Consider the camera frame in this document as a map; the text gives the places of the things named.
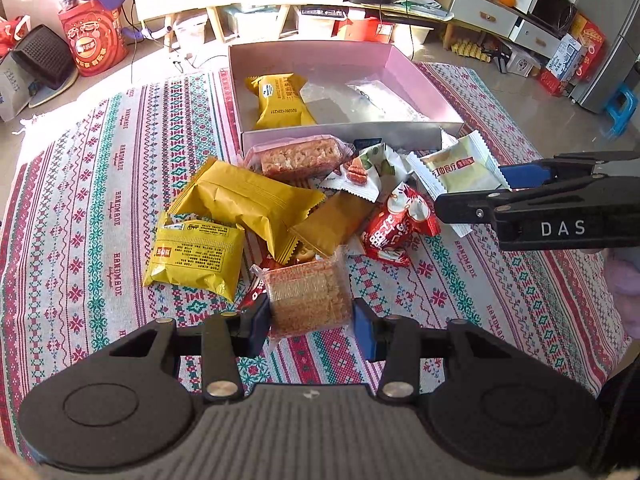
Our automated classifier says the golden brown snack packet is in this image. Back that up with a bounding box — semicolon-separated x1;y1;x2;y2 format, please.
289;192;383;259

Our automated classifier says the white drawer cabinet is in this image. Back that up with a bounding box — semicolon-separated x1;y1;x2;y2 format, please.
447;0;583;61

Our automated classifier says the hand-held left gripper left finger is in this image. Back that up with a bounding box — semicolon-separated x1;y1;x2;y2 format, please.
107;300;271;403

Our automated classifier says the yellow red-label snack packet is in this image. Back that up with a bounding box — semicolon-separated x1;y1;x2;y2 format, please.
143;211;246;305

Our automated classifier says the clear storage bin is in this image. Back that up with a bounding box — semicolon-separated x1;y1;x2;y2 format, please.
232;7;281;43
172;10;208;48

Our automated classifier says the white green-leaf snack packet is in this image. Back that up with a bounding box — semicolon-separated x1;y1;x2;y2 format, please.
357;141;416;186

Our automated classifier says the clear-wrapped crispy rice bar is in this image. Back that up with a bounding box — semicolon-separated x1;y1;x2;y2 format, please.
250;246;353;353

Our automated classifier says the cream white snack packet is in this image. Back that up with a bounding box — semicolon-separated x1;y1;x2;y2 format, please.
406;130;511;238

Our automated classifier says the red gift bag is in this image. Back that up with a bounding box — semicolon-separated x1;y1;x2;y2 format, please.
57;0;130;78

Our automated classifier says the person's right forearm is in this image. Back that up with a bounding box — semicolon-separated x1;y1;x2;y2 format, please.
602;249;640;341

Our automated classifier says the small red snack packet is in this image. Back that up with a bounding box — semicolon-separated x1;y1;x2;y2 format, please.
237;257;271;313

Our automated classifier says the yellow printed snack packet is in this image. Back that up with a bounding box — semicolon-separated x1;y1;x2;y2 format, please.
245;74;317;131

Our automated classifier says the grey refrigerator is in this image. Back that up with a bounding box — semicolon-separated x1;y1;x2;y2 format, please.
570;25;640;113

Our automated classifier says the clear-wrapped nut brittle bar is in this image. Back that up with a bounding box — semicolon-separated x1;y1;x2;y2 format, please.
243;134;356;180

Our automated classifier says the patterned woven blanket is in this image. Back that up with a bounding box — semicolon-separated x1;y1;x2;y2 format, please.
0;62;626;461

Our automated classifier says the white green strawberry packet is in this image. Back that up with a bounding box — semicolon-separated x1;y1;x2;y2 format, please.
319;154;382;203

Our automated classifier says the pink and silver cardboard box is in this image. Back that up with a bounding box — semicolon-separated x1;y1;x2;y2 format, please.
228;41;466;158

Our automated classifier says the large plain yellow snack packet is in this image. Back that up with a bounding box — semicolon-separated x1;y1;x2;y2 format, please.
167;156;326;266

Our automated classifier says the white paper bag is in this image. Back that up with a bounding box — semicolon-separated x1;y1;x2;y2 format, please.
0;52;36;123

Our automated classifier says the row of yellow bottles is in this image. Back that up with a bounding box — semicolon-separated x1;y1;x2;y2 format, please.
450;37;488;61

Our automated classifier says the black woven basket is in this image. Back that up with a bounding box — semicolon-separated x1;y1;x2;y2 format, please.
11;24;78;91

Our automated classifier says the microwave oven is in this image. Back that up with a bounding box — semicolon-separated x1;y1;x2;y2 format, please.
520;0;578;33

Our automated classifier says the red plastic bag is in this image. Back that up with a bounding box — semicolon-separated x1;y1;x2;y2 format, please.
0;15;32;58

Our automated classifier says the clear plastic wrapper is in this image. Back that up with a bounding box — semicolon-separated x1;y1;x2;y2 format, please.
300;79;432;123

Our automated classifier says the red and white snack packet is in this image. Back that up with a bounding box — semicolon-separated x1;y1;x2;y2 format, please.
387;183;442;237
361;210;416;267

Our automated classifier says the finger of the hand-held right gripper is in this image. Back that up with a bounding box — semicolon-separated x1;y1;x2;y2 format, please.
434;187;506;226
499;151;640;186

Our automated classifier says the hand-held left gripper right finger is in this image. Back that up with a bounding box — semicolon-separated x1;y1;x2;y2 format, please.
352;299;507;403

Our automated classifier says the red printed carton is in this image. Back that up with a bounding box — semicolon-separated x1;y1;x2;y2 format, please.
537;12;607;96

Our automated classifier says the red box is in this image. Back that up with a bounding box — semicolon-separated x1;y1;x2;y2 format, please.
334;16;393;43

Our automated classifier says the blue plastic stool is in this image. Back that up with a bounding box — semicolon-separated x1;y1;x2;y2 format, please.
602;82;638;138

